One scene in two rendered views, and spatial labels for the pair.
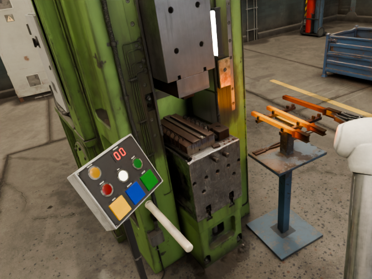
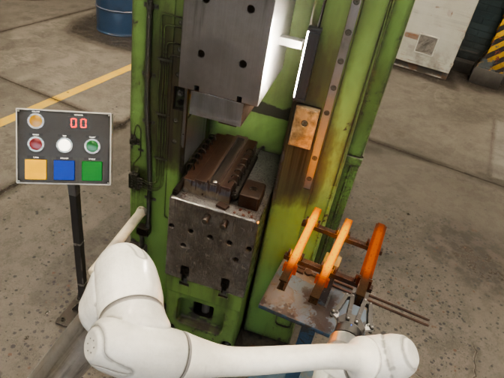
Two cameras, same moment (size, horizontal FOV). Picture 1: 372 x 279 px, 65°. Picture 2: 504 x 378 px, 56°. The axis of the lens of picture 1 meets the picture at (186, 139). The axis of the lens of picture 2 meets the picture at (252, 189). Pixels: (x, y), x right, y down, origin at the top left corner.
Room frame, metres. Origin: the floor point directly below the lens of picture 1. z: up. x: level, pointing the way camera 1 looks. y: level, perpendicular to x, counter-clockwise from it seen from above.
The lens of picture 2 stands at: (0.38, -1.20, 2.08)
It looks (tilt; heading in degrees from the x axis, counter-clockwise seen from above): 35 degrees down; 39
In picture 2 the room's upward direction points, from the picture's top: 10 degrees clockwise
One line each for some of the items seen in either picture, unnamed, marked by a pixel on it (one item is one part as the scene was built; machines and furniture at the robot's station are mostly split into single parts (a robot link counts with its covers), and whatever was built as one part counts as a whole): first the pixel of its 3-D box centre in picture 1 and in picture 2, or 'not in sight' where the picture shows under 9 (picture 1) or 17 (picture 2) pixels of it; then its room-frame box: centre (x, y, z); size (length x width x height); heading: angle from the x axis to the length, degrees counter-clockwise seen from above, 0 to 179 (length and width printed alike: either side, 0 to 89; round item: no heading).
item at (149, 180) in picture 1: (148, 180); (91, 171); (1.11, 0.20, 1.01); 0.07 x 0.05 x 0.07; 145
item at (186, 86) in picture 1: (172, 77); (232, 88); (1.64, 0.02, 1.32); 0.42 x 0.20 x 0.10; 30
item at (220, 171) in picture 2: (183, 125); (229, 158); (1.65, 0.00, 0.99); 0.42 x 0.05 x 0.01; 30
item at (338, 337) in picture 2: not in sight; (343, 347); (1.23, -0.92, 1.03); 0.09 x 0.06 x 0.09; 112
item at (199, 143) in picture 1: (181, 132); (223, 163); (1.64, 0.02, 0.96); 0.42 x 0.20 x 0.09; 30
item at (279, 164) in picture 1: (286, 153); (319, 299); (1.59, -0.64, 0.71); 0.40 x 0.30 x 0.02; 113
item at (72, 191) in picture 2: (136, 253); (78, 238); (1.11, 0.36, 0.54); 0.04 x 0.04 x 1.08; 30
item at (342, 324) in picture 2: not in sight; (349, 328); (1.30, -0.89, 1.03); 0.09 x 0.08 x 0.07; 22
